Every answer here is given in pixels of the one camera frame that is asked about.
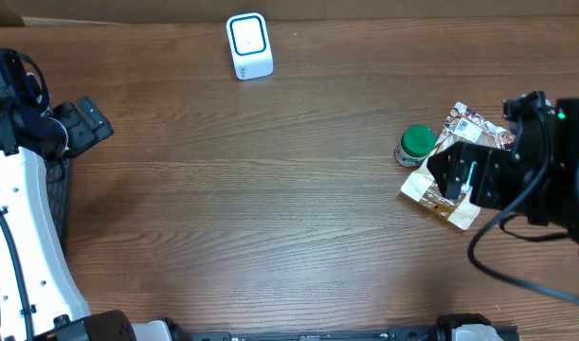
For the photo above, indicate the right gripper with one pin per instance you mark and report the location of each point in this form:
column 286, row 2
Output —
column 453, row 160

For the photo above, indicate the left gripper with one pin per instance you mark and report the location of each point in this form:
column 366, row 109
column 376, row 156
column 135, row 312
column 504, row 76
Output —
column 86, row 134

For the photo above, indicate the teal white tissue pack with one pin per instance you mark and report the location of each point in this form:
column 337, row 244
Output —
column 467, row 185

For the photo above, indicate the clear bag beige contents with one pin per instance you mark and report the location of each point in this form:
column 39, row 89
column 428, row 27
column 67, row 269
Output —
column 462, row 124

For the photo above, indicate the green lid jar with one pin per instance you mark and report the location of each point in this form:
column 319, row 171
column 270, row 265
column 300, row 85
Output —
column 415, row 145

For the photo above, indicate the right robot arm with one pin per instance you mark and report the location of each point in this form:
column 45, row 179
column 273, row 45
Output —
column 538, row 178

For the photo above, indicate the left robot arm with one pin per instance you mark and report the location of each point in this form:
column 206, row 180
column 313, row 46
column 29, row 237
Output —
column 39, row 299

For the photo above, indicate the white barcode scanner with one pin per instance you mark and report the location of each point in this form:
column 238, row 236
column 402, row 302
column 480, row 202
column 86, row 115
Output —
column 249, row 46

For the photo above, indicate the grey plastic mesh basket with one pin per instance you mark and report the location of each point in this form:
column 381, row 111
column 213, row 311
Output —
column 58, row 185

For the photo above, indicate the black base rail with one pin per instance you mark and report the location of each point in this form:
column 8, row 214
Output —
column 412, row 333

